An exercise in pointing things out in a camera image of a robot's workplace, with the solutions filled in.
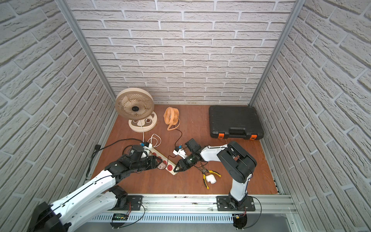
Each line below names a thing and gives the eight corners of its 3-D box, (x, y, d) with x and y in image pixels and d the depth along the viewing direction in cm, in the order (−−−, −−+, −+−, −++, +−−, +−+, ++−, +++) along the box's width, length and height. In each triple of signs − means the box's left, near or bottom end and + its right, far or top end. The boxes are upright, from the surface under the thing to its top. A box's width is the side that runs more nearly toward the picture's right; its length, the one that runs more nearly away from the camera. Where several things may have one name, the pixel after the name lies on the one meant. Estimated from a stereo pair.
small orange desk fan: (164, 130, 104) (161, 120, 95) (165, 116, 113) (163, 106, 103) (179, 130, 105) (178, 120, 95) (180, 117, 113) (179, 106, 103)
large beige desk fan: (130, 131, 104) (111, 100, 79) (134, 119, 111) (118, 87, 86) (155, 131, 104) (145, 100, 79) (158, 119, 111) (149, 87, 86)
